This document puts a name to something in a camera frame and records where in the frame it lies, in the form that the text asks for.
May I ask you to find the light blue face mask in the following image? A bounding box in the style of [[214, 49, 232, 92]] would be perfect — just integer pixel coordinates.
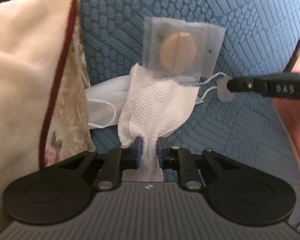
[[84, 71, 233, 130]]

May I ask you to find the white paper towel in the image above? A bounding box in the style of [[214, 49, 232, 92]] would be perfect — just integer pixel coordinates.
[[117, 64, 199, 181]]

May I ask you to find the pink cardboard box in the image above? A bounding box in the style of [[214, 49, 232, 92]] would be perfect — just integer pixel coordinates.
[[272, 99, 300, 159]]

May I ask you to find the floral cream pillow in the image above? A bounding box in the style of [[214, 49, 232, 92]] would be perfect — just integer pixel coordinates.
[[0, 0, 95, 233]]

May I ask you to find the clear bag with beige puff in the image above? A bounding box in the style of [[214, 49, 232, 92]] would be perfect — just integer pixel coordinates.
[[141, 17, 225, 86]]

